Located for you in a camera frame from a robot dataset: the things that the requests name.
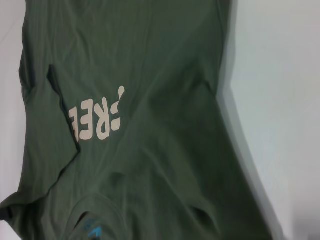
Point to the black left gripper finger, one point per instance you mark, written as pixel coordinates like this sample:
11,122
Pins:
4,213

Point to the dark green FREE T-shirt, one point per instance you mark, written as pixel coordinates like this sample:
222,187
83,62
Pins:
150,75

